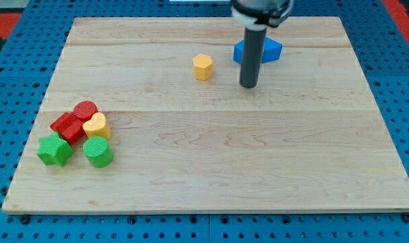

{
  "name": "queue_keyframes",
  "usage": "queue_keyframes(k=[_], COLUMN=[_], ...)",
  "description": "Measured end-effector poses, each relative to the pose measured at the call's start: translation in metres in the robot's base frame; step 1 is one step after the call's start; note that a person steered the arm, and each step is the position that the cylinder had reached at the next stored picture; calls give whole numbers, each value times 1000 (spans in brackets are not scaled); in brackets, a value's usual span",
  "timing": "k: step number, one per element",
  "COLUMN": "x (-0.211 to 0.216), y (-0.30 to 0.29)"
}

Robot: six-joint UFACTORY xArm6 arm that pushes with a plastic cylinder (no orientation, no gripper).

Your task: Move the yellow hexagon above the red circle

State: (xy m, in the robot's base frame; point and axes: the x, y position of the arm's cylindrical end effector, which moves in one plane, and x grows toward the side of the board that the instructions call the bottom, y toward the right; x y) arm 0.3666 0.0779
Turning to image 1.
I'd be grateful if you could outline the wooden board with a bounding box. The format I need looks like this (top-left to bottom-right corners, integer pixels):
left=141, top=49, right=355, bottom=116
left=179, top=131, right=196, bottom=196
left=3, top=17, right=409, bottom=215

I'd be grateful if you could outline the green star block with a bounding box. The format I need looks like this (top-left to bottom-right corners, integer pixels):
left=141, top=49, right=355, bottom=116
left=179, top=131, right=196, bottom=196
left=37, top=132, right=74, bottom=167

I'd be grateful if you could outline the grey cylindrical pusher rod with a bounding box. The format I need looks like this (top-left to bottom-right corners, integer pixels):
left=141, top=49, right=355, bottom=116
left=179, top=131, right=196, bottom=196
left=240, top=28, right=267, bottom=88

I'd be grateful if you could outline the yellow hexagon block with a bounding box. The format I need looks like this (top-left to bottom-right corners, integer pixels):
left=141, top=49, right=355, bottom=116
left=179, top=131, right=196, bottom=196
left=192, top=54, right=213, bottom=80

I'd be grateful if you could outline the green circle block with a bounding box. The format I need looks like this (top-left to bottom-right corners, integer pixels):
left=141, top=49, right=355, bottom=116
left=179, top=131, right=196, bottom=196
left=83, top=136, right=114, bottom=168

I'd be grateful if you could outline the blue pentagon block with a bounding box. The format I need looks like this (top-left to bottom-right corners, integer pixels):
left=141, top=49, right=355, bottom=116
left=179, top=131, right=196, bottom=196
left=233, top=37, right=283, bottom=64

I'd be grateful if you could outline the red circle block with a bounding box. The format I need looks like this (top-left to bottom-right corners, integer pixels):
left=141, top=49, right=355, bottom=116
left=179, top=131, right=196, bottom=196
left=73, top=101, right=98, bottom=122

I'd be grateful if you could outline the yellow heart block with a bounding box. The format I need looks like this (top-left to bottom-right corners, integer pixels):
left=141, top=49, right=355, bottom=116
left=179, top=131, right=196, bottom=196
left=82, top=112, right=111, bottom=140

